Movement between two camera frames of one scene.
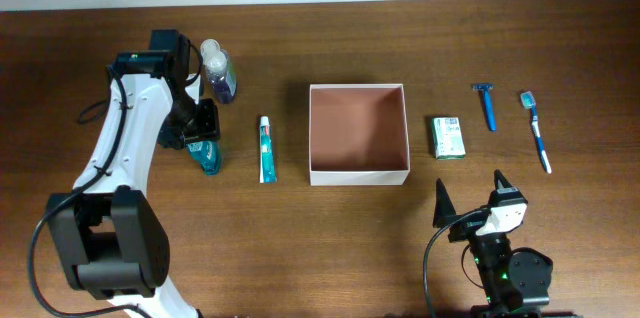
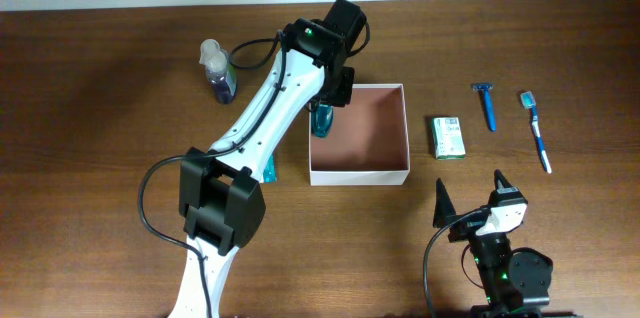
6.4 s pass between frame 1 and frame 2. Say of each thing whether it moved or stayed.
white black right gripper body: stayed
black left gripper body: moved
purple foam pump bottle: stayed
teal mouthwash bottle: moved
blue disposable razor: stayed
